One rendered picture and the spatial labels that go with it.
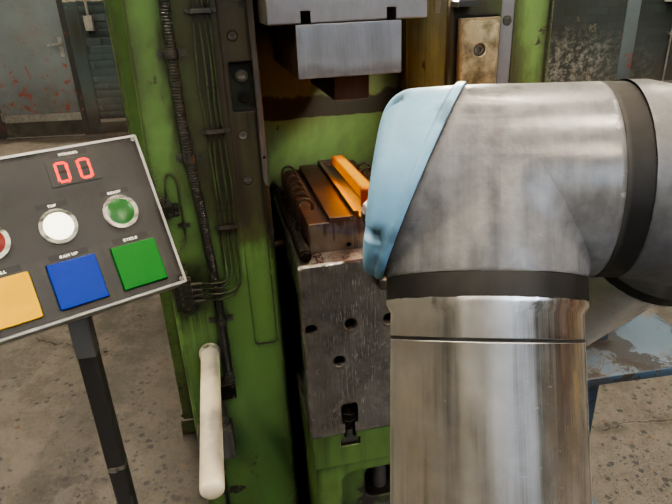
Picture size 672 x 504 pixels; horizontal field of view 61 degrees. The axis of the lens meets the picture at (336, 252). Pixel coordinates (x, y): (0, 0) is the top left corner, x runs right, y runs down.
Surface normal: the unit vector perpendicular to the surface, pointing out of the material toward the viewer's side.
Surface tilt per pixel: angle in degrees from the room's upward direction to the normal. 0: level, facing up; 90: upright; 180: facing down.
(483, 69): 90
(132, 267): 60
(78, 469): 0
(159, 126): 90
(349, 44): 90
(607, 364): 0
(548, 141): 52
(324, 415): 90
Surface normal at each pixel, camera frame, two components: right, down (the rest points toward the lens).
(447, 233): -0.50, -0.12
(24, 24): 0.04, 0.41
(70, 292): 0.50, -0.19
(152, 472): -0.04, -0.91
